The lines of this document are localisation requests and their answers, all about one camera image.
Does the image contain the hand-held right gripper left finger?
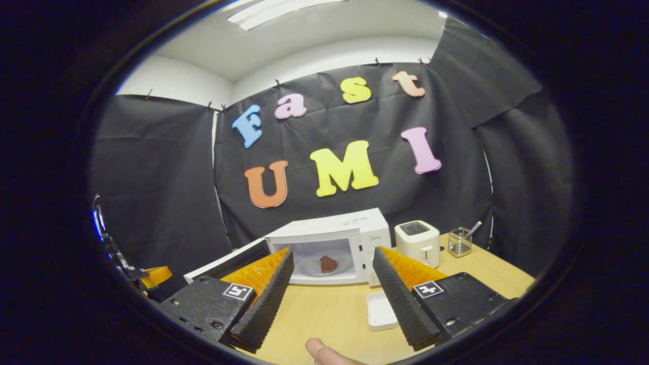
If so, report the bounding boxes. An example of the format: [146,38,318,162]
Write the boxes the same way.
[152,247,295,354]

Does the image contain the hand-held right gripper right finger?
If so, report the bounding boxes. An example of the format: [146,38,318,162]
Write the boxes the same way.
[373,245,513,352]

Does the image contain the white microwave oven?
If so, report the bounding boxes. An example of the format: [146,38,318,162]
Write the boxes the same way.
[184,208,392,287]

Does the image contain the white rectangular tray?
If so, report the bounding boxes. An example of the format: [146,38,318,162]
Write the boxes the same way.
[366,291,400,332]

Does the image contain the white toaster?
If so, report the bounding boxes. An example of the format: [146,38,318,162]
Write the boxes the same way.
[394,221,441,269]

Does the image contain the clear utensil holder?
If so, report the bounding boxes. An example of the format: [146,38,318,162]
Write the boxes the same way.
[448,227,473,258]

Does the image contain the black backdrop cloth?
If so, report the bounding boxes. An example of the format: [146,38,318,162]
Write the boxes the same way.
[89,15,576,277]

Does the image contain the large ceiling light panel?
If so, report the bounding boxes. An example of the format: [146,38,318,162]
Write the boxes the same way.
[227,0,350,31]

